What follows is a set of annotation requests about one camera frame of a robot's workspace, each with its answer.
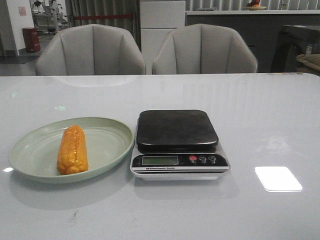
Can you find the orange corn cob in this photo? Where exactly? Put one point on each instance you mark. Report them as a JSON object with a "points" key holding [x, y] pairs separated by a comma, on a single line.
{"points": [[72, 154]]}

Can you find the digital kitchen scale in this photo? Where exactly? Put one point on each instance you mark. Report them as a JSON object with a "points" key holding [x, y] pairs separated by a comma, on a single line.
{"points": [[177, 144]]}

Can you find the grey armchair right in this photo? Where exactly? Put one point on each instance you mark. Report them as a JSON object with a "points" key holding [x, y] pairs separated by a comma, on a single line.
{"points": [[204, 49]]}

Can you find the grey armchair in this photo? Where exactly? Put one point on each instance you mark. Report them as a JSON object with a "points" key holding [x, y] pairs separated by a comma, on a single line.
{"points": [[204, 49], [89, 50]]}

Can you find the light green plate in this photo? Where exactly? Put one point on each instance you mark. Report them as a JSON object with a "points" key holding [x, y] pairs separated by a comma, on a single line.
{"points": [[108, 141]]}

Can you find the white cabinet column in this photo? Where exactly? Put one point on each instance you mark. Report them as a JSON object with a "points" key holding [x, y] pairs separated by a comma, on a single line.
{"points": [[157, 18]]}

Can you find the grey armchair left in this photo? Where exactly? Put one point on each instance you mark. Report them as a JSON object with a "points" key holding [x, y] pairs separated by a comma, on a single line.
{"points": [[89, 50]]}

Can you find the red barrier belt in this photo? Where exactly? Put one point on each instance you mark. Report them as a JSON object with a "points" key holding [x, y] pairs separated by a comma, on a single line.
{"points": [[105, 17]]}

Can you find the dark counter sideboard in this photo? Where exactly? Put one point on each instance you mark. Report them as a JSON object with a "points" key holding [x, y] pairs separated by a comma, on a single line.
{"points": [[258, 28]]}

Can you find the grey pleated curtain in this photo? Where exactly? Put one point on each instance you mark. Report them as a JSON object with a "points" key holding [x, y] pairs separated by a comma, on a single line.
{"points": [[106, 8]]}

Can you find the fruit bowl on counter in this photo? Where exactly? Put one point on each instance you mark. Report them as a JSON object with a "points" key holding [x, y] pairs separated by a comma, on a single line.
{"points": [[254, 5]]}

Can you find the dark appliance at right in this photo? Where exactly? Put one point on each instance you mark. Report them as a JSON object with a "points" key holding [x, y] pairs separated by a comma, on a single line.
{"points": [[294, 40]]}

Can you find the tan cushion at right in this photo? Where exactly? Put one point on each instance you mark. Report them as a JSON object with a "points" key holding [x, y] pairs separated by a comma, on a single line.
{"points": [[309, 63]]}

